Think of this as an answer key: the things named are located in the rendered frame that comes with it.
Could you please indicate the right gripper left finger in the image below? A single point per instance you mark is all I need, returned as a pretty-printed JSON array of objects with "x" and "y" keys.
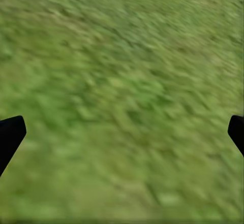
[{"x": 12, "y": 132}]

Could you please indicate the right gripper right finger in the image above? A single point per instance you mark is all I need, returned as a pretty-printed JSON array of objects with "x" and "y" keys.
[{"x": 236, "y": 131}]

